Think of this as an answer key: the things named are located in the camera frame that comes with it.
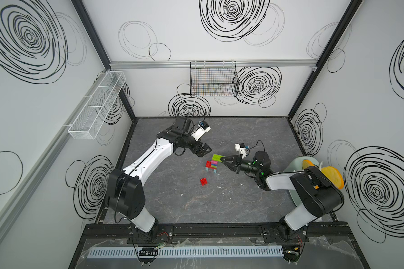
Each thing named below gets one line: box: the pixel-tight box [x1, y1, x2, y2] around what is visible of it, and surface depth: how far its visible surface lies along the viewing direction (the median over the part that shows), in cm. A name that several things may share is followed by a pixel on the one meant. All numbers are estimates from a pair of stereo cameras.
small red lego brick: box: [199, 177, 209, 187], surface depth 91 cm
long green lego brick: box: [212, 153, 226, 163], surface depth 84 cm
